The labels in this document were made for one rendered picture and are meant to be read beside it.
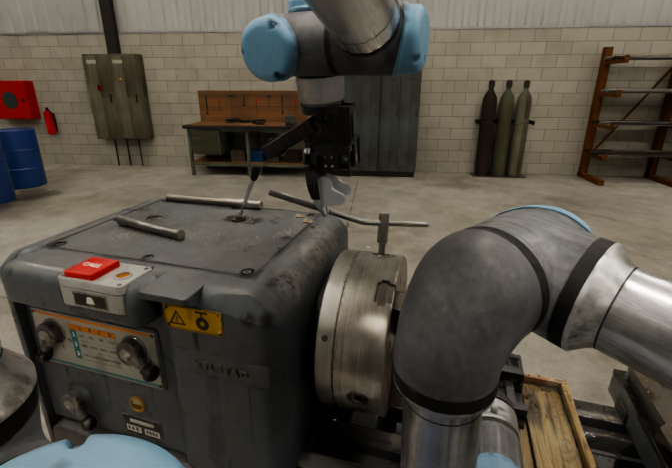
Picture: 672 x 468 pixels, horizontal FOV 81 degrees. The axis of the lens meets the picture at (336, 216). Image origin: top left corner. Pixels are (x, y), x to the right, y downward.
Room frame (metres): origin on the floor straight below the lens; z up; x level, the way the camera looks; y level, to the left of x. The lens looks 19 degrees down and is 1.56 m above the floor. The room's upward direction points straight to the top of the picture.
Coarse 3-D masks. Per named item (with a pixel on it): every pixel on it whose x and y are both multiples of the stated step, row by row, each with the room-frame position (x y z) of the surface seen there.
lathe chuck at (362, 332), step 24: (360, 264) 0.68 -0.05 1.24; (384, 264) 0.67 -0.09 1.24; (360, 288) 0.62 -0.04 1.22; (360, 312) 0.58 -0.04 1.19; (384, 312) 0.58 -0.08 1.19; (336, 336) 0.57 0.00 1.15; (360, 336) 0.56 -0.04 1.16; (384, 336) 0.55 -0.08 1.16; (336, 360) 0.56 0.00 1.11; (360, 360) 0.55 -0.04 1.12; (384, 360) 0.54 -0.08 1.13; (336, 384) 0.55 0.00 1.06; (360, 384) 0.54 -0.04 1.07; (384, 384) 0.54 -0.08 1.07; (360, 408) 0.56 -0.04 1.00; (384, 408) 0.56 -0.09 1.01
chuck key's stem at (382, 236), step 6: (384, 216) 0.74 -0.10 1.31; (384, 222) 0.73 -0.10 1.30; (378, 228) 0.74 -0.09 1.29; (384, 228) 0.73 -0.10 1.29; (378, 234) 0.73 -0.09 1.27; (384, 234) 0.73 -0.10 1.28; (378, 240) 0.73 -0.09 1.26; (384, 240) 0.73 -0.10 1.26; (378, 246) 0.73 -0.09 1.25; (384, 246) 0.73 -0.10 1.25; (378, 252) 0.73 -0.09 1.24; (384, 252) 0.73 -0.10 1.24
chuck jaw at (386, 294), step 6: (384, 282) 0.63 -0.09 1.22; (378, 288) 0.62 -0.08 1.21; (384, 288) 0.62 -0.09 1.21; (390, 288) 0.62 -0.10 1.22; (378, 294) 0.61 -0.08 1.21; (384, 294) 0.61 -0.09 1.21; (390, 294) 0.61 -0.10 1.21; (396, 294) 0.62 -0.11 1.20; (402, 294) 0.62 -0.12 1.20; (378, 300) 0.60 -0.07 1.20; (384, 300) 0.60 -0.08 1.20; (390, 300) 0.60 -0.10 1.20; (396, 300) 0.61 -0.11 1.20; (402, 300) 0.61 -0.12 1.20; (396, 306) 0.60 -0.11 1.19; (396, 312) 0.60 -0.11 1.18; (396, 318) 0.61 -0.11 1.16; (396, 324) 0.62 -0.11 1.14; (396, 330) 0.64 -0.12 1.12
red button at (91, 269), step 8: (80, 264) 0.61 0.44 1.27; (88, 264) 0.61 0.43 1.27; (96, 264) 0.61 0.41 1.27; (104, 264) 0.61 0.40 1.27; (112, 264) 0.61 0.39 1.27; (64, 272) 0.59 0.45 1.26; (72, 272) 0.58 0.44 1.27; (80, 272) 0.58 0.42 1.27; (88, 272) 0.58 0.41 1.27; (96, 272) 0.58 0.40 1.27; (104, 272) 0.59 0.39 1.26; (88, 280) 0.57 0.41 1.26
